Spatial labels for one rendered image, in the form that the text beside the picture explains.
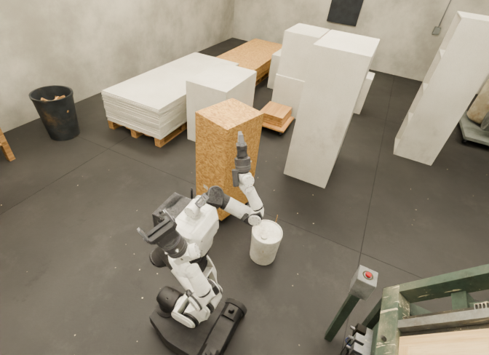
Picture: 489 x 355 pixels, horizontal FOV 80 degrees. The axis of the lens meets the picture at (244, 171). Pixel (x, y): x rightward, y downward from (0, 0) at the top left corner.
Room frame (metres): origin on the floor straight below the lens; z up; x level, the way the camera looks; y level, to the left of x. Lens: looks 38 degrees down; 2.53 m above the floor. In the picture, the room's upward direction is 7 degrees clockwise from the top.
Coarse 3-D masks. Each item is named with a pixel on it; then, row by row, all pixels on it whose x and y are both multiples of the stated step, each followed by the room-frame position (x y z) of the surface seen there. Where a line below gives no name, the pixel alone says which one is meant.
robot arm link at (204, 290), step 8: (200, 272) 0.70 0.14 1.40; (192, 280) 0.66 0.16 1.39; (200, 280) 0.67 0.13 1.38; (208, 280) 0.74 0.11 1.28; (192, 288) 0.66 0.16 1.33; (200, 288) 0.65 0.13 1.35; (208, 288) 0.67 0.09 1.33; (216, 288) 0.70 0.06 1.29; (200, 296) 0.64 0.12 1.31; (208, 296) 0.65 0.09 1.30; (200, 304) 0.63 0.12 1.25
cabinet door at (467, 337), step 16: (416, 336) 0.74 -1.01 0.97; (432, 336) 0.72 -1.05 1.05; (448, 336) 0.69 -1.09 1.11; (464, 336) 0.67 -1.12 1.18; (480, 336) 0.65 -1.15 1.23; (400, 352) 0.68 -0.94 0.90; (416, 352) 0.66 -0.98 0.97; (432, 352) 0.64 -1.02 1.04; (448, 352) 0.62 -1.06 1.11; (464, 352) 0.60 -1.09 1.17; (480, 352) 0.59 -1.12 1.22
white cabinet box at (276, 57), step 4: (276, 52) 6.49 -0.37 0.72; (280, 52) 6.52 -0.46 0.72; (272, 56) 6.31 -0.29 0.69; (276, 56) 6.28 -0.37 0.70; (272, 60) 6.31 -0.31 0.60; (276, 60) 6.28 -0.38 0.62; (272, 64) 6.30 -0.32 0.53; (276, 64) 6.27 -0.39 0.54; (272, 68) 6.30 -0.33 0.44; (276, 68) 6.27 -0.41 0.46; (272, 72) 6.29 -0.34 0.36; (276, 72) 6.26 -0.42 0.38; (272, 76) 6.29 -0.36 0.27; (268, 80) 6.32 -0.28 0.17; (272, 80) 6.28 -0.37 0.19; (268, 84) 6.31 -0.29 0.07; (272, 84) 6.28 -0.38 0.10; (272, 88) 6.27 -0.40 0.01
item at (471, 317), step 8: (456, 312) 0.79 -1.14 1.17; (464, 312) 0.78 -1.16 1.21; (472, 312) 0.76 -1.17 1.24; (480, 312) 0.75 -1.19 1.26; (488, 312) 0.74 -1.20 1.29; (400, 320) 0.85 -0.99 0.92; (408, 320) 0.83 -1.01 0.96; (416, 320) 0.82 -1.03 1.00; (424, 320) 0.80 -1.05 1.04; (432, 320) 0.79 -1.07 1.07; (440, 320) 0.77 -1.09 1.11; (448, 320) 0.76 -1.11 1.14; (456, 320) 0.75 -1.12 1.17; (464, 320) 0.74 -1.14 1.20; (472, 320) 0.73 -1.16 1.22; (480, 320) 0.72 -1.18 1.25; (488, 320) 0.71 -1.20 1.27; (400, 328) 0.80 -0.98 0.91; (408, 328) 0.79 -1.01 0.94; (416, 328) 0.78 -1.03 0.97; (424, 328) 0.77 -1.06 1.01; (432, 328) 0.76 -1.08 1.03
